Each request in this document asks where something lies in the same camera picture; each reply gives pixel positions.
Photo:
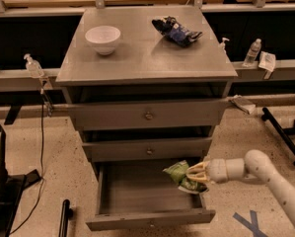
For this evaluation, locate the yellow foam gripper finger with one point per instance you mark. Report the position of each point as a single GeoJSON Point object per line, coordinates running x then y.
{"type": "Point", "coordinates": [198, 168]}
{"type": "Point", "coordinates": [198, 178]}

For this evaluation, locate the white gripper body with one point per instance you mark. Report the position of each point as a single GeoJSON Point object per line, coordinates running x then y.
{"type": "Point", "coordinates": [216, 170]}

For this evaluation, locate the green jalapeno chip bag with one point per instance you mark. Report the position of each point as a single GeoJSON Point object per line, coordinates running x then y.
{"type": "Point", "coordinates": [177, 173]}

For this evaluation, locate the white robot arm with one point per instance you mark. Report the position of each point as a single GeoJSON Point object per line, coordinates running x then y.
{"type": "Point", "coordinates": [254, 166]}

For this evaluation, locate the grey open bottom drawer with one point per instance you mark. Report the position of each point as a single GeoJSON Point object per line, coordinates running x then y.
{"type": "Point", "coordinates": [139, 194]}

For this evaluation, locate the grey middle drawer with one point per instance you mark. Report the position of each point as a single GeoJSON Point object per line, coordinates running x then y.
{"type": "Point", "coordinates": [123, 150]}

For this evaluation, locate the grey wooden drawer cabinet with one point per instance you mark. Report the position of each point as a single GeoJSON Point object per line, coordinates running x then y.
{"type": "Point", "coordinates": [145, 67]}

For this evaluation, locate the grey top drawer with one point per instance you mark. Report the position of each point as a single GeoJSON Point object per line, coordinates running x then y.
{"type": "Point", "coordinates": [125, 115]}

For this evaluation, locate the blue chip bag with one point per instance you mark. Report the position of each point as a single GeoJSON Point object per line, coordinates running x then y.
{"type": "Point", "coordinates": [172, 30]}

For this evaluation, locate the black stand leg right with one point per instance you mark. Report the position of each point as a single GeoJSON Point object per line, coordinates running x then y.
{"type": "Point", "coordinates": [284, 133]}

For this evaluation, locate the white paper packet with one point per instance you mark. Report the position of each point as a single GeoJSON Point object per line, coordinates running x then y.
{"type": "Point", "coordinates": [267, 62]}

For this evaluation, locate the small sanitizer pump bottle right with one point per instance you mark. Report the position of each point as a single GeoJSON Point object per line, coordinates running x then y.
{"type": "Point", "coordinates": [222, 44]}

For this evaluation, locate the clear plastic water bottle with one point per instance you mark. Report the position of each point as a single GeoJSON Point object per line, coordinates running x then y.
{"type": "Point", "coordinates": [252, 53]}

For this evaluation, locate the black tube on floor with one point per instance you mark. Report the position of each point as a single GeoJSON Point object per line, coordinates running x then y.
{"type": "Point", "coordinates": [66, 214]}

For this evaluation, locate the white ceramic bowl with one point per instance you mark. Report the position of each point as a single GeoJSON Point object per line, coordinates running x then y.
{"type": "Point", "coordinates": [103, 39]}

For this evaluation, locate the clear sanitizer pump bottle left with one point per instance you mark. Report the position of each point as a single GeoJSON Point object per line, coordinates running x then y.
{"type": "Point", "coordinates": [33, 66]}

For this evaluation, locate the black stand base left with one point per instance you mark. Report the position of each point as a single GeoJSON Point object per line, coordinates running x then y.
{"type": "Point", "coordinates": [11, 189]}

